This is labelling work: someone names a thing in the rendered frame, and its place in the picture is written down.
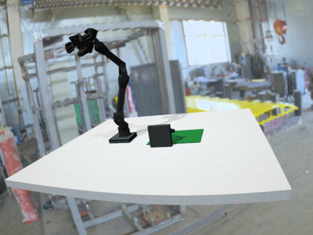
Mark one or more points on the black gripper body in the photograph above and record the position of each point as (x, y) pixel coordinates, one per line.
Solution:
(86, 37)

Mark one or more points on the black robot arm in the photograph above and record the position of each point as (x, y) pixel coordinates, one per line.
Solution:
(123, 79)

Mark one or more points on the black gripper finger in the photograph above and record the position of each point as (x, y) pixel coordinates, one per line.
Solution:
(77, 38)
(73, 43)

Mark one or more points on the green circuit board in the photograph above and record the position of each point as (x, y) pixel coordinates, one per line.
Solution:
(188, 136)

